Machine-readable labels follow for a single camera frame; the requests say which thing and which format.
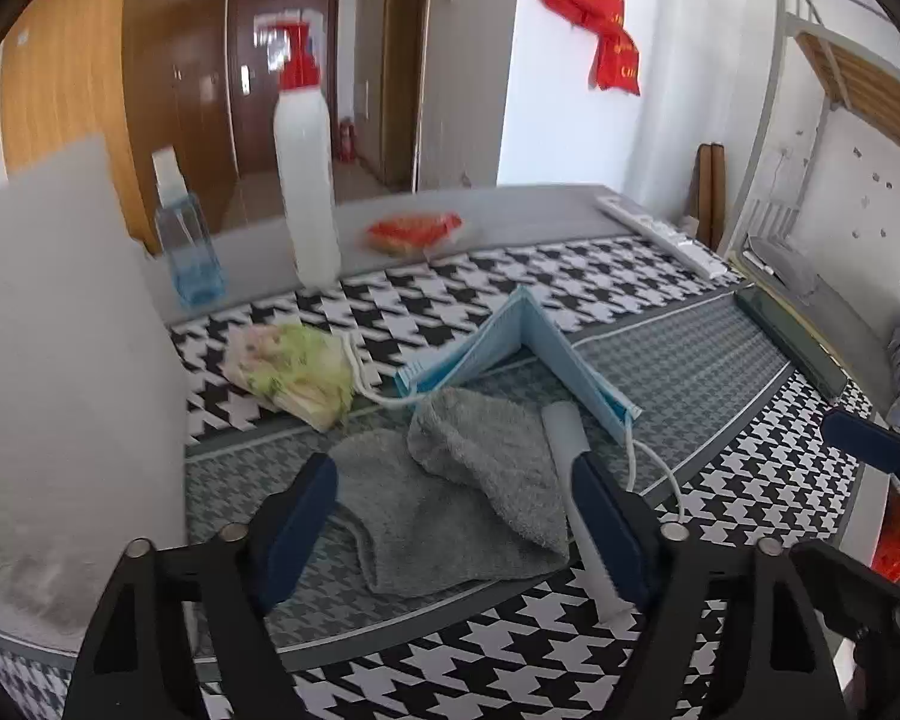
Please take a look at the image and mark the wooden planks against wall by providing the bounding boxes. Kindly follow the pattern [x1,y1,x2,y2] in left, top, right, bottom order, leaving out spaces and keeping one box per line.
[691,143,727,250]

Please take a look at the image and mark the white pump bottle red cap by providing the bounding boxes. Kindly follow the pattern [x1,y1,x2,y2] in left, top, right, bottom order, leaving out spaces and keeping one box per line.
[272,18,341,289]

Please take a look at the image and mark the side doorway frame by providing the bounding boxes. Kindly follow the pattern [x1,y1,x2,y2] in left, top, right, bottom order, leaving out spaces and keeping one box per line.
[380,0,427,192]

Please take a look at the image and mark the dark red entry door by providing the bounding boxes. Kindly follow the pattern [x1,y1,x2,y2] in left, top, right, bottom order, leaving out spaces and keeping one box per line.
[227,0,340,177]

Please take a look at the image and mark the white foam sheet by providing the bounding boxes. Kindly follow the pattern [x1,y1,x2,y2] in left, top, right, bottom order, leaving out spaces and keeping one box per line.
[541,400,637,626]

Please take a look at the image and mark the grey towel cloth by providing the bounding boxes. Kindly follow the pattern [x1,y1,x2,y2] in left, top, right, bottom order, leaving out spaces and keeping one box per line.
[328,388,571,598]

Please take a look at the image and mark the red fire extinguisher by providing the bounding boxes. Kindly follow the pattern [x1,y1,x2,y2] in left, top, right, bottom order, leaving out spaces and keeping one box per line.
[338,117,357,163]

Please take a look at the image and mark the green floral cloth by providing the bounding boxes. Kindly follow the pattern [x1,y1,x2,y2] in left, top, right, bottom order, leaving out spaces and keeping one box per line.
[222,323,354,433]

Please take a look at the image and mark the metal bunk bed frame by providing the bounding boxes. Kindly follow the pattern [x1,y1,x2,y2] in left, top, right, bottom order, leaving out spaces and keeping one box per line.
[720,0,900,410]

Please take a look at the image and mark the wooden wardrobe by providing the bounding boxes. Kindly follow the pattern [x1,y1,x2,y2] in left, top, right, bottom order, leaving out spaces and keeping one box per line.
[0,0,237,252]

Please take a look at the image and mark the blue spray bottle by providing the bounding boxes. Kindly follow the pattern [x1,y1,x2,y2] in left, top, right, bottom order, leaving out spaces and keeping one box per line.
[152,146,226,309]

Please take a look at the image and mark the blue surgical mask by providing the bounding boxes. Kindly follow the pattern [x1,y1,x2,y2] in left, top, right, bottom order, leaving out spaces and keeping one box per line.
[341,284,688,527]

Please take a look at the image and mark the white styrofoam box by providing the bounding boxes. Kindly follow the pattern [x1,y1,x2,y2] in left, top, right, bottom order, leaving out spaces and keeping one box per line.
[0,137,188,653]

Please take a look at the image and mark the white remote control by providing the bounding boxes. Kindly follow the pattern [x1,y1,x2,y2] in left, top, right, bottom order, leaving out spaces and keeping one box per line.
[595,193,730,280]

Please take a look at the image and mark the red snack packet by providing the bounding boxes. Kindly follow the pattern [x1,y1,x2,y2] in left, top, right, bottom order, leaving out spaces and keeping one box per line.
[365,213,464,255]

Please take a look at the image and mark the houndstooth table runner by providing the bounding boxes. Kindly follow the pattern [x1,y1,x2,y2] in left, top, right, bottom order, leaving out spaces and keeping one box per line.
[0,234,895,720]

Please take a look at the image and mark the black smartphone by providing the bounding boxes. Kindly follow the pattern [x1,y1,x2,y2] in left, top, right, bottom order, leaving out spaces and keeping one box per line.
[735,286,847,403]

